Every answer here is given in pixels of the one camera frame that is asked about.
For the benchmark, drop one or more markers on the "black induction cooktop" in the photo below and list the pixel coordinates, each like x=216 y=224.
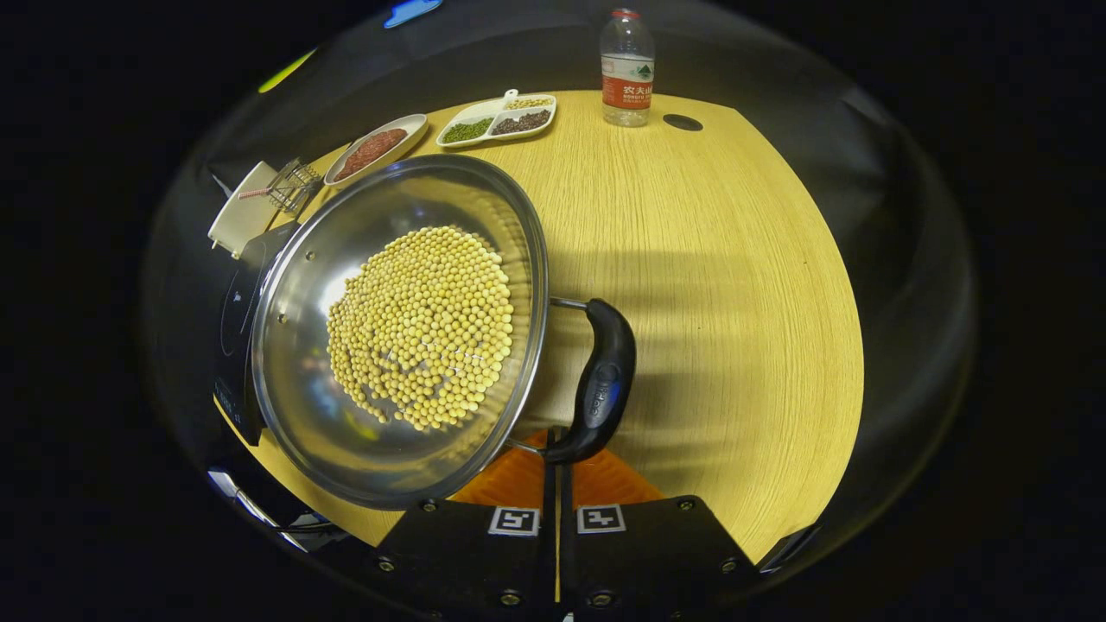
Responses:
x=238 y=345

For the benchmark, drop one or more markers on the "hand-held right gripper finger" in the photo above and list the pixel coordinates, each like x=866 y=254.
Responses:
x=548 y=553
x=567 y=553

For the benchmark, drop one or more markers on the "small heap of pale beans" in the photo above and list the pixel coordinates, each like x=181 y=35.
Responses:
x=529 y=103

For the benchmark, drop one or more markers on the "pile of dark red beans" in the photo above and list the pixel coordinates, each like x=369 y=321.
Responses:
x=522 y=122

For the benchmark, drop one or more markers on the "round white plate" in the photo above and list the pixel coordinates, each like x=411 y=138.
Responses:
x=406 y=130

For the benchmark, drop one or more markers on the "pile of green mung beans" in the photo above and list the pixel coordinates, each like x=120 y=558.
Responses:
x=467 y=130

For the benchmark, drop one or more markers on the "pile of yellow soybeans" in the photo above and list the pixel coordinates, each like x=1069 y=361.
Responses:
x=423 y=328

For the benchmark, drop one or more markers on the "brown meat slice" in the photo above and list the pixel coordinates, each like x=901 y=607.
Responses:
x=389 y=142
x=354 y=161

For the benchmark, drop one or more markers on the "white divided dish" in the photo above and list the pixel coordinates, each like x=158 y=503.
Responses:
x=497 y=121

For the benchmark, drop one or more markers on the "clear plastic water bottle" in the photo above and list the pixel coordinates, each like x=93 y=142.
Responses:
x=627 y=86

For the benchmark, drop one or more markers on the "white toaster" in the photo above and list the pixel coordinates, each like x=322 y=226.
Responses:
x=238 y=225

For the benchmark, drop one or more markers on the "red striped stick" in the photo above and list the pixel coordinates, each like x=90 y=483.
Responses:
x=255 y=193

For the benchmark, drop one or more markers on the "stainless steel pot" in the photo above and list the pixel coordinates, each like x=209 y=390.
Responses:
x=302 y=389

